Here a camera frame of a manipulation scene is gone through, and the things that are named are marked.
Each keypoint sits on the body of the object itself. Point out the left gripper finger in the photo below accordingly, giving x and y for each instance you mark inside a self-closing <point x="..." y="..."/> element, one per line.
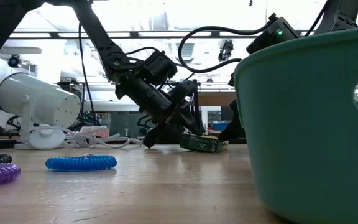
<point x="193" y="124"/>
<point x="154" y="137"/>

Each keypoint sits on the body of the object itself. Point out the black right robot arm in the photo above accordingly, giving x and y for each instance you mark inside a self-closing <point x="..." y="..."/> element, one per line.
<point x="272" y="35"/>

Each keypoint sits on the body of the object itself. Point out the blue coil wristband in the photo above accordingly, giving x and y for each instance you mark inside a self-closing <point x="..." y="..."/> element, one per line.
<point x="81" y="164"/>

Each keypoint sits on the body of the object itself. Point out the green yellow crayon box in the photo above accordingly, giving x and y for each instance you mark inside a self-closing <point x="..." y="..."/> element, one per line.
<point x="202" y="144"/>

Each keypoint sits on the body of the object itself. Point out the pink white crate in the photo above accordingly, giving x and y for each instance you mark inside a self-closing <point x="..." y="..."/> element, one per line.
<point x="99" y="132"/>

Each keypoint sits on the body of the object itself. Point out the teal plastic bin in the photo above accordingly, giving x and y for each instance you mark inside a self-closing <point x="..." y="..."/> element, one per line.
<point x="306" y="140"/>

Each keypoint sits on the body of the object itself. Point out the black background monitor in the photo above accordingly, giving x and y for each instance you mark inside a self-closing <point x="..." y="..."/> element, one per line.
<point x="225" y="113"/>

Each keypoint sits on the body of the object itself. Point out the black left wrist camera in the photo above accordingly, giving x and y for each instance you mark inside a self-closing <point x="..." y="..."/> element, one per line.
<point x="158" y="67"/>

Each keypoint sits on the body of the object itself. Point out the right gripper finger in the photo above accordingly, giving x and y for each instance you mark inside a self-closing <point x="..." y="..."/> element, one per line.
<point x="232" y="132"/>

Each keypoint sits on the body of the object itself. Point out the black background frame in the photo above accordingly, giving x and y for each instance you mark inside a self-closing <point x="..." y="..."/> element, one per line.
<point x="82" y="99"/>

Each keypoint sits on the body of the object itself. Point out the black overhead beam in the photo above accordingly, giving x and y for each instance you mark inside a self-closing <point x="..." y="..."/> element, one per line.
<point x="61" y="35"/>

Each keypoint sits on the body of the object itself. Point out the blue background bin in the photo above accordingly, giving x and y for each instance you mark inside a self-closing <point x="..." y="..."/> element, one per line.
<point x="221" y="126"/>

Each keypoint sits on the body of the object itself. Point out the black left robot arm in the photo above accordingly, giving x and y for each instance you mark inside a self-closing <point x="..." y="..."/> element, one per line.
<point x="98" y="34"/>

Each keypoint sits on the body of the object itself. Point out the black ceiling spotlight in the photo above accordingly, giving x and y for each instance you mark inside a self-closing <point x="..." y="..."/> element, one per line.
<point x="209" y="81"/>
<point x="14" y="61"/>
<point x="225" y="50"/>

